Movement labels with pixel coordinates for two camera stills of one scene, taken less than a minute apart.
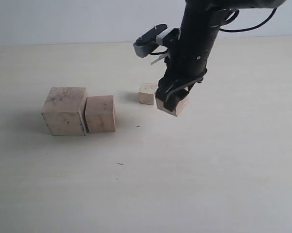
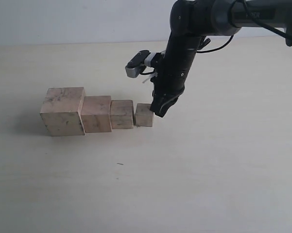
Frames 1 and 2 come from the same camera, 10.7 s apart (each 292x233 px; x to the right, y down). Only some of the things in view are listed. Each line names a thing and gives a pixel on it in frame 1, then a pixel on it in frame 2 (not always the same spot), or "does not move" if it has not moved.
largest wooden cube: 63,111 does not move
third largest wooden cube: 178,109 to 122,114
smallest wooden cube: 146,93 to 144,116
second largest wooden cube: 99,114 does not move
